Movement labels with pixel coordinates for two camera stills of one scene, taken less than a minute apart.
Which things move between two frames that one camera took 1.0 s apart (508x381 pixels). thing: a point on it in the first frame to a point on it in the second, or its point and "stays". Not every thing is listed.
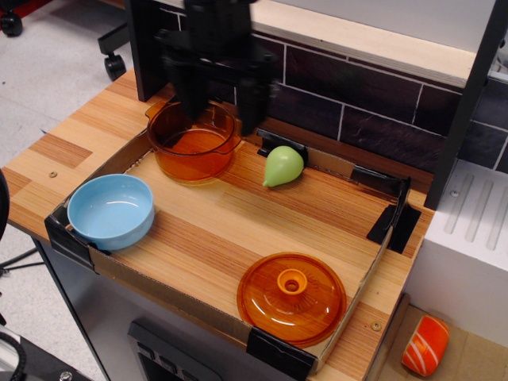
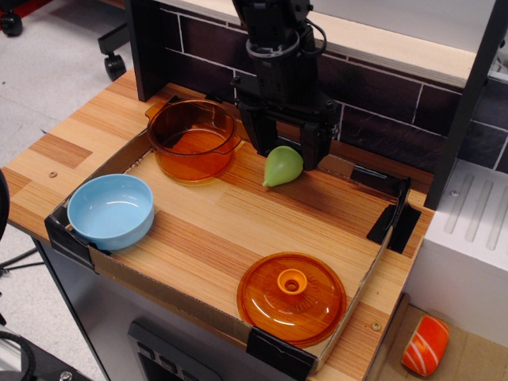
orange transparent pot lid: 299,298 stays
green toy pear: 284,166 stays
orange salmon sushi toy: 426,346 stays
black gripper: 218,36 to 286,84
